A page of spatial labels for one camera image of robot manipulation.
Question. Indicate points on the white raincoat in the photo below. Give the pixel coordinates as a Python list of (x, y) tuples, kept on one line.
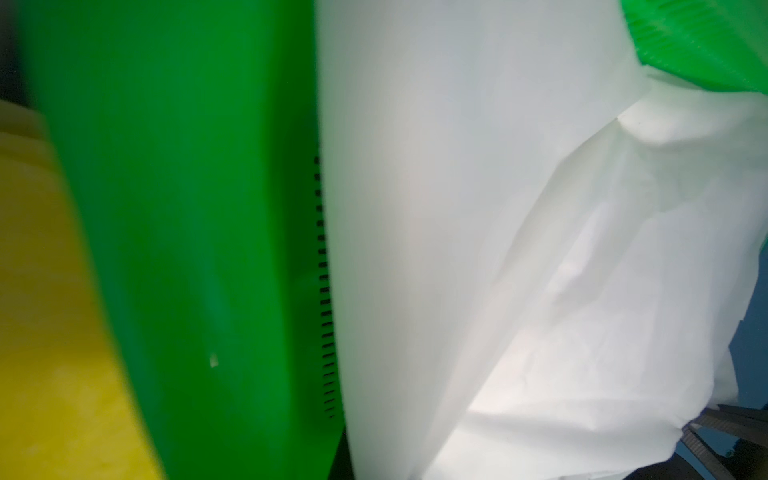
[(540, 249)]

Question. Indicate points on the green plastic basket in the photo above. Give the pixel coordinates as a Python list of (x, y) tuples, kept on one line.
[(189, 136)]

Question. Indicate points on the yellow raincoat front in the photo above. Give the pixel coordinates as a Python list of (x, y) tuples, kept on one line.
[(66, 412)]

